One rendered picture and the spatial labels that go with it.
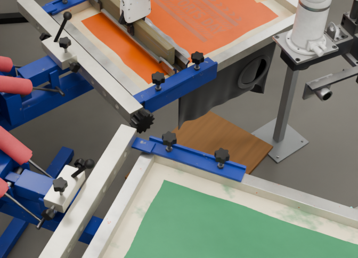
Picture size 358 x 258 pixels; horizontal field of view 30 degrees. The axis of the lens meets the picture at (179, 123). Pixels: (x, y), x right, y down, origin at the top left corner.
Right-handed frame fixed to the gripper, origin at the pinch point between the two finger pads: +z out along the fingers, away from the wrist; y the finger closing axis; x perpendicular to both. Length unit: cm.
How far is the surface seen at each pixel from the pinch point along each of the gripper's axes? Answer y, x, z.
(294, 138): 84, -17, 101
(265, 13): 48, -16, 6
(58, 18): -17.2, 22.5, 2.6
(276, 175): 61, -28, 101
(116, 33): -3.0, 7.1, 6.1
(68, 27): -17.3, 16.0, 2.6
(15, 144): -61, -29, -8
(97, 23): -5.6, 15.7, 6.1
